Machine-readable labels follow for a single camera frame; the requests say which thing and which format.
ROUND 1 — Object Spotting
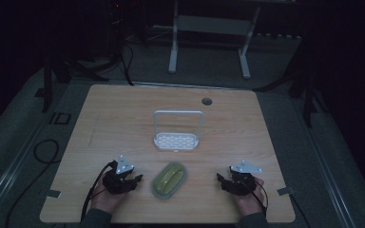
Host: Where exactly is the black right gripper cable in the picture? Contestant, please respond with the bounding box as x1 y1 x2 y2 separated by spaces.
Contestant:
246 180 269 217

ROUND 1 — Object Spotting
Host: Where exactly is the black hanging cable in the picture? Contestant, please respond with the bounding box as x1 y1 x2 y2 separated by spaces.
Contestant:
119 39 136 86

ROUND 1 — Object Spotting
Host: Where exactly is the white slotted rack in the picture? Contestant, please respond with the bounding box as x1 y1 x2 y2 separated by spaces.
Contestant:
152 109 204 153

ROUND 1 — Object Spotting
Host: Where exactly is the grey tape piece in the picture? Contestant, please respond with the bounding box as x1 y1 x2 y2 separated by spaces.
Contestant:
277 185 296 197
45 188 62 200

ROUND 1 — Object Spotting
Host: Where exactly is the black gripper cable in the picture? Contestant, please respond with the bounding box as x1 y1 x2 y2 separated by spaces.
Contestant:
246 180 269 217
80 160 118 222

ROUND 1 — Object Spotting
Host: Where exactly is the yellow-green oval container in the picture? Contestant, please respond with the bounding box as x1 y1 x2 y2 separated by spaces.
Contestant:
150 161 189 200

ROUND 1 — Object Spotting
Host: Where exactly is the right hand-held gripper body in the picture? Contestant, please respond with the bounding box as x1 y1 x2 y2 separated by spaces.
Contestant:
225 159 263 197

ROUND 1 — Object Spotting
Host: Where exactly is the person's left hand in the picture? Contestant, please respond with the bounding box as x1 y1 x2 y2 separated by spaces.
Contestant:
89 179 131 215

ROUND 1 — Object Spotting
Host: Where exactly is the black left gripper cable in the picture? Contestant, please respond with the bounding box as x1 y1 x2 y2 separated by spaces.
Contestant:
80 160 118 222

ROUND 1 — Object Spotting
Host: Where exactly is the black tripod stand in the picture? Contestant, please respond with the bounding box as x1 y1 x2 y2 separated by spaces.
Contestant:
39 55 110 114
284 63 325 129

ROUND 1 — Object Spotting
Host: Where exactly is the white metal stand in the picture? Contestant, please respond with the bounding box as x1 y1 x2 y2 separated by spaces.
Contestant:
167 0 261 81

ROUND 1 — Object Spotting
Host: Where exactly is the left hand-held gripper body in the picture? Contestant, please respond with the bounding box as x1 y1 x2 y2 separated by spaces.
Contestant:
102 154 135 195

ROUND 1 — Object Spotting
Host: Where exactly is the person's right hand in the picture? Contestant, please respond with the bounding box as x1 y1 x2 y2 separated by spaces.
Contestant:
234 177 266 218

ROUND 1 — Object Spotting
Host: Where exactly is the black floor cable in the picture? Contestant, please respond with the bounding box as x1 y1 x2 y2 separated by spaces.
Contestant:
4 138 62 228

